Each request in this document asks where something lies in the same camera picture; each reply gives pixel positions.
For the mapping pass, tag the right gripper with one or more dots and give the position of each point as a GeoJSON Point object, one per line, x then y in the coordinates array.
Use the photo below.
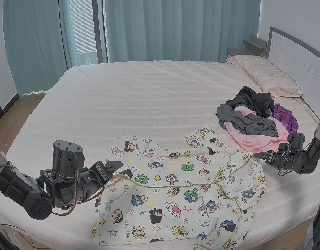
{"type": "Point", "coordinates": [277, 160]}

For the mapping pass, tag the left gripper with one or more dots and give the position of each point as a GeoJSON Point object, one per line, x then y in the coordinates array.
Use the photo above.
{"type": "Point", "coordinates": [97, 176]}

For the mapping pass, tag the white printed pyjama top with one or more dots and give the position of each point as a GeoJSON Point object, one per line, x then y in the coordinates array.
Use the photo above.
{"type": "Point", "coordinates": [175, 191]}

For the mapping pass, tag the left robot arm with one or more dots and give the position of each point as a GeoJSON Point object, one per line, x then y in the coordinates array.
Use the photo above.
{"type": "Point", "coordinates": [27, 191]}

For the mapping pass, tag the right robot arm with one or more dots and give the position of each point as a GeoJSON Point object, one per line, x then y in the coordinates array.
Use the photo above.
{"type": "Point", "coordinates": [310, 155]}

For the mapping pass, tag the pile of clothes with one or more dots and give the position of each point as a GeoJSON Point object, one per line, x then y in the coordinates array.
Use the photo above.
{"type": "Point", "coordinates": [253, 142]}

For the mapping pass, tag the bed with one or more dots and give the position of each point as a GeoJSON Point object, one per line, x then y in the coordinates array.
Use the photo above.
{"type": "Point", "coordinates": [123, 100]}

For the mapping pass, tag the pink pillow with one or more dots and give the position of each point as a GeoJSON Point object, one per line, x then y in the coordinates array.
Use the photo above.
{"type": "Point", "coordinates": [266, 74]}

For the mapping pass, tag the grey bedside table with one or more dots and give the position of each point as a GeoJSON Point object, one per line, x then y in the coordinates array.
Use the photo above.
{"type": "Point", "coordinates": [253, 44]}

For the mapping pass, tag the window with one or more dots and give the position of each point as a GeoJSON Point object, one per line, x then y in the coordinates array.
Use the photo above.
{"type": "Point", "coordinates": [84, 22]}

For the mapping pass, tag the blue-green curtain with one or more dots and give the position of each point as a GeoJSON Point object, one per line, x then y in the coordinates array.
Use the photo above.
{"type": "Point", "coordinates": [175, 22]}
{"type": "Point", "coordinates": [32, 35]}

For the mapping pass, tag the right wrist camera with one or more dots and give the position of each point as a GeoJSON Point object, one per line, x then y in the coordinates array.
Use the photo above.
{"type": "Point", "coordinates": [283, 147]}

